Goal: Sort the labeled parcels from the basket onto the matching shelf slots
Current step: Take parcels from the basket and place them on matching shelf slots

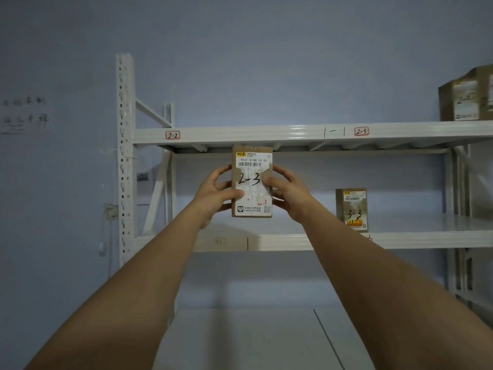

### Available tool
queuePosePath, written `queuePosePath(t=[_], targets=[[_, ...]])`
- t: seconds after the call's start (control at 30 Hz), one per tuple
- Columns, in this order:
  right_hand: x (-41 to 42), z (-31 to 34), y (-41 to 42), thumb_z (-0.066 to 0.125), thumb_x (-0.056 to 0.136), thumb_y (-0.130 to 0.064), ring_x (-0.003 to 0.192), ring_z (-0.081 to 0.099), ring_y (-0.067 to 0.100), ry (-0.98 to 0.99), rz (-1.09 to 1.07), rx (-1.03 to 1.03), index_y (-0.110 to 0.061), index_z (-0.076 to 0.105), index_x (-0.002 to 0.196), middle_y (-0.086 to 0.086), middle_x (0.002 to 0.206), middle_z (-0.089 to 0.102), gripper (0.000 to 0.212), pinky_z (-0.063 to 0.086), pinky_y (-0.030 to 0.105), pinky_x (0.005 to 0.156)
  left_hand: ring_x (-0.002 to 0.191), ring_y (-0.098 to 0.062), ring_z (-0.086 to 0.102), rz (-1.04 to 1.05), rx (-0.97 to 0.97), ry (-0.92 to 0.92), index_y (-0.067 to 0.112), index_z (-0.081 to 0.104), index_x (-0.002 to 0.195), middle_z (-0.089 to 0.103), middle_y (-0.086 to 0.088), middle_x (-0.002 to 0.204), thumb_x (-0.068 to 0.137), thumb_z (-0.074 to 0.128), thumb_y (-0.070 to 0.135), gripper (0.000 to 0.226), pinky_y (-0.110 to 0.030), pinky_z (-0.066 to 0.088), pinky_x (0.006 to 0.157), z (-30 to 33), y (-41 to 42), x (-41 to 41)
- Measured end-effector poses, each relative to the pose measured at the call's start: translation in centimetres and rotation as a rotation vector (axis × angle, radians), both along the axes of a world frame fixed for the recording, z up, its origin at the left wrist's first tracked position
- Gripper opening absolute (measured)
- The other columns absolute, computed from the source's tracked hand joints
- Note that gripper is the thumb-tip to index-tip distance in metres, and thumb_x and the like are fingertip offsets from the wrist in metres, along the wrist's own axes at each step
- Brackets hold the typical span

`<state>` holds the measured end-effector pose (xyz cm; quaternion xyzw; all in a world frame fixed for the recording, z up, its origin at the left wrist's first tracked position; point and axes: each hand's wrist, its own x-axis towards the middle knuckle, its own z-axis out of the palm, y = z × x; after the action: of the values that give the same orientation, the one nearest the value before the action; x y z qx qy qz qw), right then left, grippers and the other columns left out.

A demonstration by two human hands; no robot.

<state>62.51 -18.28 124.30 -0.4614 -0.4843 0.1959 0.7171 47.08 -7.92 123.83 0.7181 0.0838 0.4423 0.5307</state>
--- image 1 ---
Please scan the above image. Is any small cardboard parcel, orange-striped label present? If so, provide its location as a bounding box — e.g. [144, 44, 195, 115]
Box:
[335, 188, 369, 233]

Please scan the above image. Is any white cable with plug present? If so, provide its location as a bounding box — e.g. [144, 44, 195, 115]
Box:
[98, 217, 113, 257]

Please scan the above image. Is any person's right hand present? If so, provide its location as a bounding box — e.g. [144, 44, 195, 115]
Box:
[263, 164, 319, 225]

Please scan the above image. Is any person's left hand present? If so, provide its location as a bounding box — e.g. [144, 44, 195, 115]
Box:
[191, 164, 245, 230]

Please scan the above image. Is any person's left forearm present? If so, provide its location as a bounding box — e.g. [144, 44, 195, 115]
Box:
[24, 212, 206, 370]

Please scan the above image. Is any large taped cardboard parcel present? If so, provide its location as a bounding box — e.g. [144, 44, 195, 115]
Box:
[438, 64, 493, 122]

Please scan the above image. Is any small cardboard parcel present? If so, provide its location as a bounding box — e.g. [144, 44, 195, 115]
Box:
[231, 145, 274, 219]
[335, 188, 369, 233]

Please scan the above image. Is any white metal shelving rack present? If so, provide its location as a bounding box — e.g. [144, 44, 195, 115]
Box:
[116, 53, 493, 370]

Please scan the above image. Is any person's right forearm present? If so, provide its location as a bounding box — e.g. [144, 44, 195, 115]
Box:
[298, 202, 493, 370]

